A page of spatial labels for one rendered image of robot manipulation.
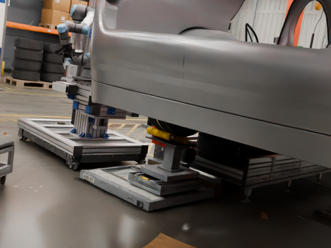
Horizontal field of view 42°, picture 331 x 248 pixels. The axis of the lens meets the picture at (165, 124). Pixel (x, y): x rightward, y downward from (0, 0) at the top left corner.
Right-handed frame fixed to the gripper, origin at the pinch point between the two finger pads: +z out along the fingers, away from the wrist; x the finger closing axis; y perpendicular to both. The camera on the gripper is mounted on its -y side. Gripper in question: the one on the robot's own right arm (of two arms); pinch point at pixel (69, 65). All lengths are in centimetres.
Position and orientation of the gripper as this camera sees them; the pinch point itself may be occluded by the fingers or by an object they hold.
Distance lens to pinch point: 371.4
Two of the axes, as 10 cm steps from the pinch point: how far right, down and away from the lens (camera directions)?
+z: 1.0, 8.2, 5.6
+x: 3.3, -5.6, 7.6
